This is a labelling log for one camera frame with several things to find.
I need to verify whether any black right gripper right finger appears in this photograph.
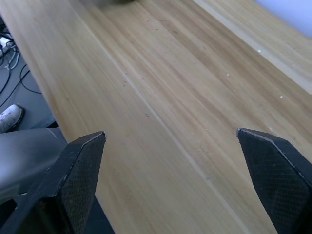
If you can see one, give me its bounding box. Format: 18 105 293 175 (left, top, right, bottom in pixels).
236 127 312 234

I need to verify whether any white power strip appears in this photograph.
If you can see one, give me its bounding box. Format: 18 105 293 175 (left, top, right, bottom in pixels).
0 36 13 57

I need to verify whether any white sneaker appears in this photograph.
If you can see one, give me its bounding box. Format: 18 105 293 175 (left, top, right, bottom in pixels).
0 104 26 134

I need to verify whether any black floor cable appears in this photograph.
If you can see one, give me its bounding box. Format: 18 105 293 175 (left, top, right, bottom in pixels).
0 43 42 108

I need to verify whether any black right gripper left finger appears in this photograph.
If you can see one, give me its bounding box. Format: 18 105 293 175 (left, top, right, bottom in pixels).
0 131 107 234

